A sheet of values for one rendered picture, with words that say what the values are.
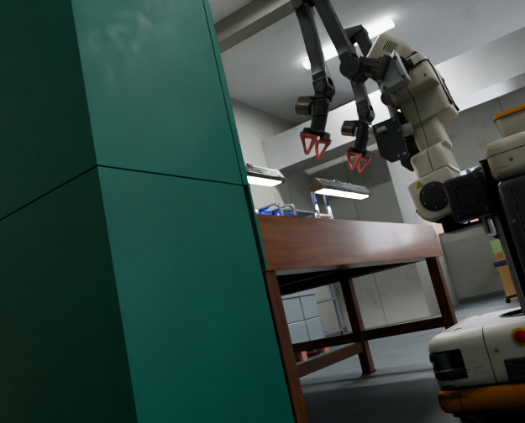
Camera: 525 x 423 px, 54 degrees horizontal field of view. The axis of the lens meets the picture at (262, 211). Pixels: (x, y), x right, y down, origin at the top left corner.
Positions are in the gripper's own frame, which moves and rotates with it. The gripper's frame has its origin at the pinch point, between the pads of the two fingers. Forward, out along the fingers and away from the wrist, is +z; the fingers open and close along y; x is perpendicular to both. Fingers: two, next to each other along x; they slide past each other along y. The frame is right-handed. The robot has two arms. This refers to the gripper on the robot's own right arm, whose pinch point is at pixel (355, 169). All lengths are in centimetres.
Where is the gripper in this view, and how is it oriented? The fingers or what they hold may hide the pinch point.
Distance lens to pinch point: 235.4
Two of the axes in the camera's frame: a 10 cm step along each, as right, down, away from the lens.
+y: -5.3, -0.6, -8.4
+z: -1.8, 9.8, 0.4
